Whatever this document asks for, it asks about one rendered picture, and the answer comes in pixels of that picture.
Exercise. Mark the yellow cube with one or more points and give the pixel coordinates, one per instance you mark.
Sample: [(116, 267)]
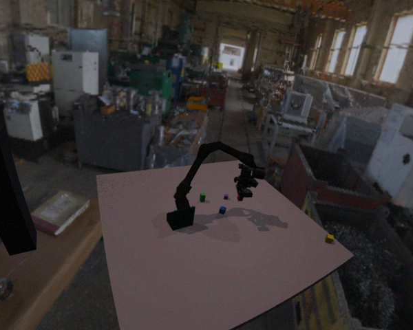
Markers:
[(329, 238)]

